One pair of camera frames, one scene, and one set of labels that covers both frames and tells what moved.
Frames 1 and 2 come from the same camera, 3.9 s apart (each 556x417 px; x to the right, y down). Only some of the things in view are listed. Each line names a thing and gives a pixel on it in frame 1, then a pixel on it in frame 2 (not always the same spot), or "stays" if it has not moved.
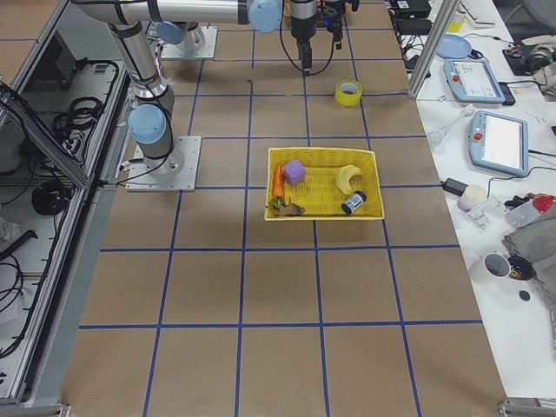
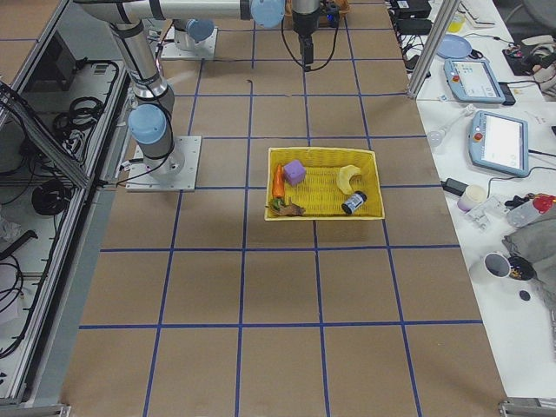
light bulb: [435, 136] stays
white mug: [489, 268] stays
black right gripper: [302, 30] stays
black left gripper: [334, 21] → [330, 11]
